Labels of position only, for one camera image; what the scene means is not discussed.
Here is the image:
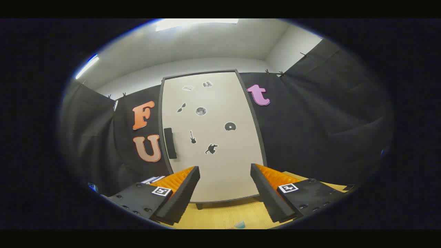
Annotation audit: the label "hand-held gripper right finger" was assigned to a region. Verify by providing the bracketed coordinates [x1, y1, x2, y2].
[250, 163, 348, 223]

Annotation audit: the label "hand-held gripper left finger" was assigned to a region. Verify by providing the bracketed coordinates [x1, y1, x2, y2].
[103, 166, 201, 225]

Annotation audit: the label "black door handle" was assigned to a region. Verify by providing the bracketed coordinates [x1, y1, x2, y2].
[164, 128, 177, 159]

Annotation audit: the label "light grey cabinet door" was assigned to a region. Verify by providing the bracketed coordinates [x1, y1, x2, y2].
[162, 72, 264, 203]

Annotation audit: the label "grey cabinet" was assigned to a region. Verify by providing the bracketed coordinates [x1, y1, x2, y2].
[158, 70, 268, 210]

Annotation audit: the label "blue and white books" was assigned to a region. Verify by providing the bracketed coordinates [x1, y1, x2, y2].
[141, 176, 166, 185]

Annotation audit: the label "black backdrop cloth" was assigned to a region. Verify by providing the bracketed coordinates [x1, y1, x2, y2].
[59, 39, 395, 197]

